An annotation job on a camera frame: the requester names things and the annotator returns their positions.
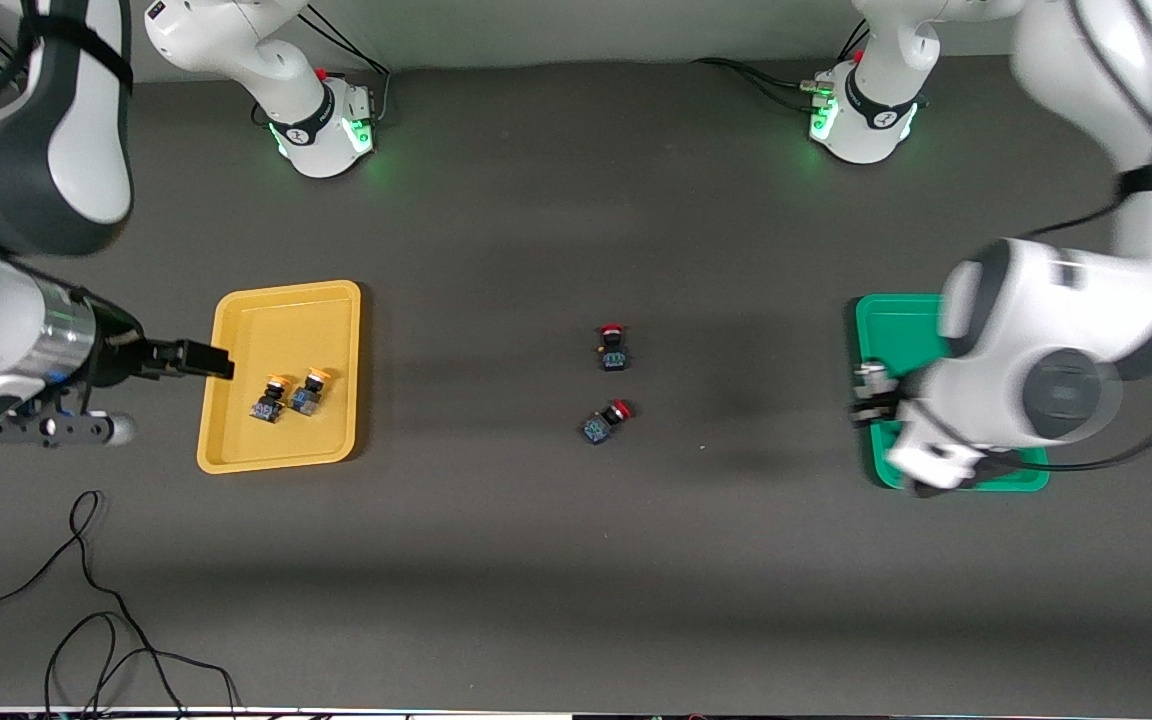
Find yellow push button switch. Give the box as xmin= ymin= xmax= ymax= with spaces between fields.
xmin=249 ymin=374 xmax=294 ymax=424
xmin=289 ymin=367 xmax=333 ymax=418

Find black arm base cables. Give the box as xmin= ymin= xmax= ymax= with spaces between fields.
xmin=252 ymin=8 xmax=393 ymax=129
xmin=691 ymin=20 xmax=872 ymax=113

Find black left arm wrist cable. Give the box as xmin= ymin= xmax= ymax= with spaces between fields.
xmin=976 ymin=0 xmax=1152 ymax=473

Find yellow plastic tray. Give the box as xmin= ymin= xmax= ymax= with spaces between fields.
xmin=197 ymin=280 xmax=363 ymax=474

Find green plastic tray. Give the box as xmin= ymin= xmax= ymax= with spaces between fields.
xmin=855 ymin=293 xmax=1050 ymax=492

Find black left arm base cables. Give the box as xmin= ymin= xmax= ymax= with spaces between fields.
xmin=691 ymin=20 xmax=872 ymax=113

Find red push button switch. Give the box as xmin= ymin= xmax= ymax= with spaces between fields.
xmin=596 ymin=323 xmax=633 ymax=373
xmin=581 ymin=399 xmax=634 ymax=447

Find thin black loose cable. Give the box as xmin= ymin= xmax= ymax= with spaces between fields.
xmin=0 ymin=489 xmax=240 ymax=719

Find black right arm base cables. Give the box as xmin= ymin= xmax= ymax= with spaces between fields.
xmin=252 ymin=8 xmax=393 ymax=129

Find black arm wrist cable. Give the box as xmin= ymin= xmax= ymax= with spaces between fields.
xmin=0 ymin=0 xmax=134 ymax=131
xmin=976 ymin=0 xmax=1152 ymax=473

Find black right arm wrist cable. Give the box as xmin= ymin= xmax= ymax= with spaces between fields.
xmin=0 ymin=0 xmax=134 ymax=131

